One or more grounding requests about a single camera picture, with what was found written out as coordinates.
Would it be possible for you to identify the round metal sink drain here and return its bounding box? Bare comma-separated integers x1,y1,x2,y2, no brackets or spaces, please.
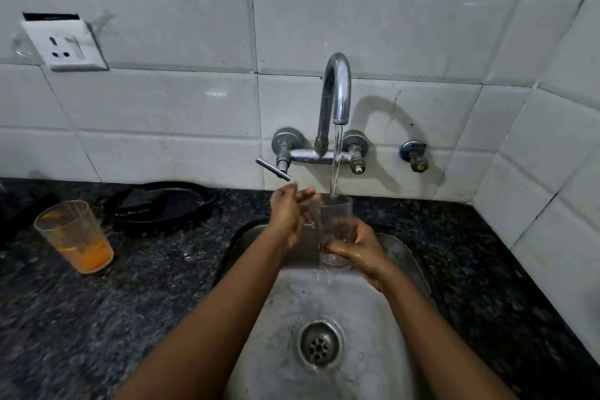
298,320,344,370

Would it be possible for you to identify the person's left hand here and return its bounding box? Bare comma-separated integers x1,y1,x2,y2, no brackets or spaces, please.
268,182,318,252

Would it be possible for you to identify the person's right forearm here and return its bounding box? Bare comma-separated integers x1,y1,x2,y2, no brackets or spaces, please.
376,265,518,400

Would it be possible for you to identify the brass wall water valve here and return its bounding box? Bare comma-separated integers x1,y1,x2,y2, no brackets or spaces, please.
400,140,429,173

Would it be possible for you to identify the white wall power socket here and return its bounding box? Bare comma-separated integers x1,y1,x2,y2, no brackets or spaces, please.
21,13,109,72

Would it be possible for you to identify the person's left forearm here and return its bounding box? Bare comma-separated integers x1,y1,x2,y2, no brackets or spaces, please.
114,224,294,400

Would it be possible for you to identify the glass with orange residue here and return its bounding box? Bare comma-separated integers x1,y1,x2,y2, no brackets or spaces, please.
34,200,114,275

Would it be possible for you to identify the person's right hand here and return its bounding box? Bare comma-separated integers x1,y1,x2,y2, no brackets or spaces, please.
326,215,393,293

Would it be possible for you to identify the black oval tray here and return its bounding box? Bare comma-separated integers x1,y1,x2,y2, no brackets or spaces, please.
91,181,219,236

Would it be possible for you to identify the stainless steel sink basin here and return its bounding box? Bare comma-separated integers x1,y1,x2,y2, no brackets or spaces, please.
212,222,434,400

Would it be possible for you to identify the chrome wall-mounted sink faucet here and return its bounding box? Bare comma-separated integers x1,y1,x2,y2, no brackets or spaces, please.
255,53,369,182

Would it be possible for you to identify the clear drinking glass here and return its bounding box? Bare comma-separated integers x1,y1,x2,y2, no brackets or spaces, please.
317,194,354,268

